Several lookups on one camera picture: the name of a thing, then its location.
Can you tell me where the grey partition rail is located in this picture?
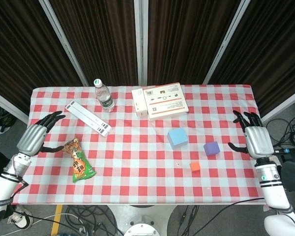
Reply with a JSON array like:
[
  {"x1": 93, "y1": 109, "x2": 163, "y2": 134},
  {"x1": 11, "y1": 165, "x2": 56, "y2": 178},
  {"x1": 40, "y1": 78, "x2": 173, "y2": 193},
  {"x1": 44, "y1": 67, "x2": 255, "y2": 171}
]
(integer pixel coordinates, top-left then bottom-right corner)
[
  {"x1": 0, "y1": 88, "x2": 29, "y2": 125},
  {"x1": 260, "y1": 87, "x2": 295, "y2": 124}
]

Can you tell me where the blue foam cube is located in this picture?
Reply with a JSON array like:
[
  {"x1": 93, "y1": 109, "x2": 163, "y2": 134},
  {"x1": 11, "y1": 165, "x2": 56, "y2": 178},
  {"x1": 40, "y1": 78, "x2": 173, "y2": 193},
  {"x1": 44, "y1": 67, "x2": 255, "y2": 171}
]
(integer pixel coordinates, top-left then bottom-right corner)
[{"x1": 167, "y1": 127, "x2": 189, "y2": 150}]

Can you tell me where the green orange snack bag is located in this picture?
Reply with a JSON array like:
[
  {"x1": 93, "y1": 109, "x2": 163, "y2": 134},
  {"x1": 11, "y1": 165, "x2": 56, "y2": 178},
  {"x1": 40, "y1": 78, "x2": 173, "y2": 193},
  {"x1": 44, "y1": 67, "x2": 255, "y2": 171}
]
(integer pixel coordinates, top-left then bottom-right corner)
[{"x1": 63, "y1": 138, "x2": 97, "y2": 183}]

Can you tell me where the white folding stand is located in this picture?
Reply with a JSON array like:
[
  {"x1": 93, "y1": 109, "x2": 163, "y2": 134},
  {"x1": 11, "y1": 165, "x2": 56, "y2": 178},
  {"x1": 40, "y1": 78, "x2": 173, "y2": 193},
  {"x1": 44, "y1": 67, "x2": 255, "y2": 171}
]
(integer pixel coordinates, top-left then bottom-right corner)
[{"x1": 65, "y1": 100, "x2": 113, "y2": 138}]

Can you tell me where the black power strip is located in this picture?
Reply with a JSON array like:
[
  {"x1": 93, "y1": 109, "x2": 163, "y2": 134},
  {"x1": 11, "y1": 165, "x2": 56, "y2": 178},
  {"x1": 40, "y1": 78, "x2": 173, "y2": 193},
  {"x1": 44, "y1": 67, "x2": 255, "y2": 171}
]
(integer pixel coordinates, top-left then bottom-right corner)
[{"x1": 272, "y1": 147, "x2": 295, "y2": 155}]

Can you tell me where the clear plastic water bottle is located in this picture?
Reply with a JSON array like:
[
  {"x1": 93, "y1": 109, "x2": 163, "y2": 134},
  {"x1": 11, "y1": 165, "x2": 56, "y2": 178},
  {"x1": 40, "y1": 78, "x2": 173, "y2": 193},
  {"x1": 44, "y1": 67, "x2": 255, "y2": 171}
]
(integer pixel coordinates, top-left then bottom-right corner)
[{"x1": 93, "y1": 78, "x2": 116, "y2": 113}]

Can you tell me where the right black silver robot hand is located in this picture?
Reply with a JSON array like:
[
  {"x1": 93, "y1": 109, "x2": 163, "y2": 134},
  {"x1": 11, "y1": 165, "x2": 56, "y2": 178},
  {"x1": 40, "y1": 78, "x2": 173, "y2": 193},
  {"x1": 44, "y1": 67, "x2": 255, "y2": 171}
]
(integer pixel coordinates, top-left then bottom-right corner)
[{"x1": 227, "y1": 110, "x2": 274, "y2": 160}]

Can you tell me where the dark brown partition panel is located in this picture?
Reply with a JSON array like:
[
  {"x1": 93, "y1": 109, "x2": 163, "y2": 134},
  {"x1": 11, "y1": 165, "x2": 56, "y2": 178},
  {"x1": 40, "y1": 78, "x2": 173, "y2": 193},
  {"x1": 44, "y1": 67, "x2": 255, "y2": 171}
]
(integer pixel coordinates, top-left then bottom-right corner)
[
  {"x1": 147, "y1": 0, "x2": 239, "y2": 86},
  {"x1": 0, "y1": 0, "x2": 82, "y2": 117},
  {"x1": 208, "y1": 0, "x2": 295, "y2": 114},
  {"x1": 49, "y1": 0, "x2": 139, "y2": 87}
]

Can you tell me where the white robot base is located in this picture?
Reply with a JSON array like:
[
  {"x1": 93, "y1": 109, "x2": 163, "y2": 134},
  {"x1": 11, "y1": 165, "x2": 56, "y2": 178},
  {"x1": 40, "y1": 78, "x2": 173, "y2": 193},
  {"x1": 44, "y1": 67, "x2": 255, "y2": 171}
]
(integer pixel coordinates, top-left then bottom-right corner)
[{"x1": 108, "y1": 204, "x2": 178, "y2": 236}]

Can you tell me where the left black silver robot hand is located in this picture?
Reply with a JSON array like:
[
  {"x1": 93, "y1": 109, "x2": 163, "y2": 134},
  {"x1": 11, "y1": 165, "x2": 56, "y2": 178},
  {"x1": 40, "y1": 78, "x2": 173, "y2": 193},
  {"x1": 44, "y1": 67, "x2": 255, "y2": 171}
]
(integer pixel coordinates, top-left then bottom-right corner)
[{"x1": 16, "y1": 111, "x2": 66, "y2": 157}]

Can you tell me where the purple foam cube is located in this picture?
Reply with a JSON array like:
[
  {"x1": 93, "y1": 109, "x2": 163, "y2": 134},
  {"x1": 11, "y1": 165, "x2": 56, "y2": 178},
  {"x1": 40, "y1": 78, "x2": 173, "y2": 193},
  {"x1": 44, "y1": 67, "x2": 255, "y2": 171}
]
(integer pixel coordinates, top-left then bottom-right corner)
[{"x1": 203, "y1": 141, "x2": 221, "y2": 157}]

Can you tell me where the grey partition post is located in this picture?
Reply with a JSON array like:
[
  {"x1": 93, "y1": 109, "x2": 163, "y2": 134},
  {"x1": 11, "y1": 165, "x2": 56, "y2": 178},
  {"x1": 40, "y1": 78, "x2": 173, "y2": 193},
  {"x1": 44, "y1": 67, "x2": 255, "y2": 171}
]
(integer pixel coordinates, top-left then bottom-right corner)
[
  {"x1": 203, "y1": 0, "x2": 248, "y2": 85},
  {"x1": 134, "y1": 0, "x2": 149, "y2": 87},
  {"x1": 38, "y1": 0, "x2": 89, "y2": 87}
]

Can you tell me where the black white sneaker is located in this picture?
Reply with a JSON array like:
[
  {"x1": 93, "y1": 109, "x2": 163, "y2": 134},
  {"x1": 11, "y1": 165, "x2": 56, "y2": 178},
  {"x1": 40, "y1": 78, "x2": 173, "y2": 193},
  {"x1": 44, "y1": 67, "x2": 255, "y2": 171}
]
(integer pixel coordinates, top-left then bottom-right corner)
[{"x1": 7, "y1": 206, "x2": 34, "y2": 231}]

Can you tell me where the large white orange flat box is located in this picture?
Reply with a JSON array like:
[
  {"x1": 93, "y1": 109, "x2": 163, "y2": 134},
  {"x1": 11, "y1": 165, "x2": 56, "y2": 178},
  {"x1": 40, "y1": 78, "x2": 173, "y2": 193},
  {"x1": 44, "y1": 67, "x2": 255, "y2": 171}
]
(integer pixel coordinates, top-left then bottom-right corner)
[{"x1": 143, "y1": 82, "x2": 190, "y2": 121}]

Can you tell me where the orange foam cube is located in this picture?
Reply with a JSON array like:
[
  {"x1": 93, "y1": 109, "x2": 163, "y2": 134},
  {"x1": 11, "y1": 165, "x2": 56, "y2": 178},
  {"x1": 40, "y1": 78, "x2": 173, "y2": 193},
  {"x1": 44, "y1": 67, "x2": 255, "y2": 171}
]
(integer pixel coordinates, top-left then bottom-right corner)
[{"x1": 189, "y1": 161, "x2": 201, "y2": 173}]

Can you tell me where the red white checkered tablecloth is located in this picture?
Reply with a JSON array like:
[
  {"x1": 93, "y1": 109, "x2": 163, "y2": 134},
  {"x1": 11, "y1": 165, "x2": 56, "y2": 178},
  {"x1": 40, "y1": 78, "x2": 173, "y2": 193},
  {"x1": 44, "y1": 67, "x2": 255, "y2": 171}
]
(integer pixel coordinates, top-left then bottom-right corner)
[{"x1": 11, "y1": 83, "x2": 272, "y2": 206}]

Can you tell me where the black floor cable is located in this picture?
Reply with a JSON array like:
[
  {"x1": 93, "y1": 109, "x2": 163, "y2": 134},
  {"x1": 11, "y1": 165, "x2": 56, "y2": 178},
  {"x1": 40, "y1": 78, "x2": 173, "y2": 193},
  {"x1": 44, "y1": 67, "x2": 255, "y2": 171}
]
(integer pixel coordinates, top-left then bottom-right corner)
[{"x1": 206, "y1": 197, "x2": 266, "y2": 217}]

